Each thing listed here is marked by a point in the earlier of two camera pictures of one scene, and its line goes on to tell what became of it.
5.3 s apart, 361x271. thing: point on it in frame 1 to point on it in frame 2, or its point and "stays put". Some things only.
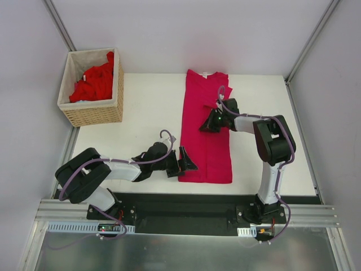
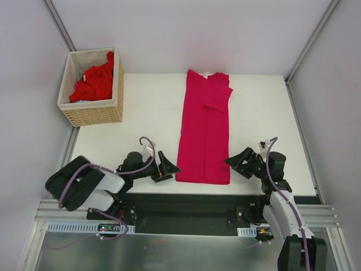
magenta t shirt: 209,151 stays put
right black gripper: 215,119 to 252,161
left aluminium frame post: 60,25 stays put
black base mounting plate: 196,214 stays put
